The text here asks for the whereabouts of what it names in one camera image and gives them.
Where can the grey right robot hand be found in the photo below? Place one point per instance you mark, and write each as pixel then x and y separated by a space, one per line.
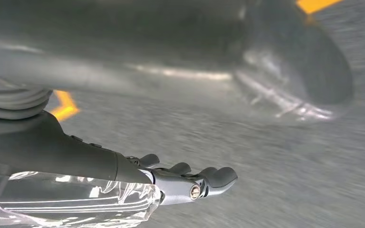
pixel 75 163

